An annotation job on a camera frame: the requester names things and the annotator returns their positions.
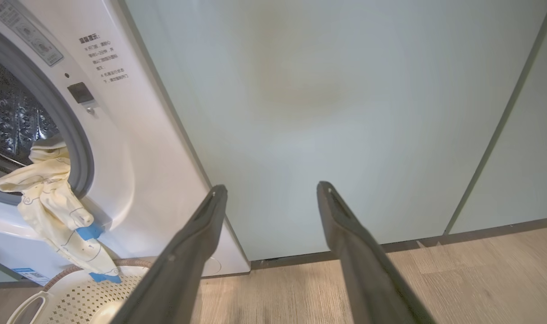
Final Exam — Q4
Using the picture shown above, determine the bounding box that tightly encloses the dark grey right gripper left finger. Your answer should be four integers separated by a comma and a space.
112, 184, 229, 324

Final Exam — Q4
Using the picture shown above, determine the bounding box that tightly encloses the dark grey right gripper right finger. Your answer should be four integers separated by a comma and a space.
317, 181, 436, 324

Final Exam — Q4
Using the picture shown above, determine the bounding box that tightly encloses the pale green cabinet door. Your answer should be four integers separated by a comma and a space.
123, 0, 547, 262
449, 0, 547, 235

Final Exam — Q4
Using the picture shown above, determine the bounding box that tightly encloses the grey warning sticker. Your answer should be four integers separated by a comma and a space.
0, 0, 65, 68

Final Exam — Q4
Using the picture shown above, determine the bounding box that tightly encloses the stainless steel washing machine drum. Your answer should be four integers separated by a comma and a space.
0, 54, 61, 174

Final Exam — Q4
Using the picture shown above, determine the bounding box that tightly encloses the blue energy label sticker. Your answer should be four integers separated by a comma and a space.
12, 268, 52, 287

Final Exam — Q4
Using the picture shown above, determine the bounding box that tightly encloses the white front-load washing machine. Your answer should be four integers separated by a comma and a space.
0, 0, 251, 285

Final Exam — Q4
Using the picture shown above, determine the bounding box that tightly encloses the cream baby garment blue collar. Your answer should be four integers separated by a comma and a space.
0, 135, 122, 284

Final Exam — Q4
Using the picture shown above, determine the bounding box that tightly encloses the white perforated basket brown rim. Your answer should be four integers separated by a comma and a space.
6, 257, 156, 324

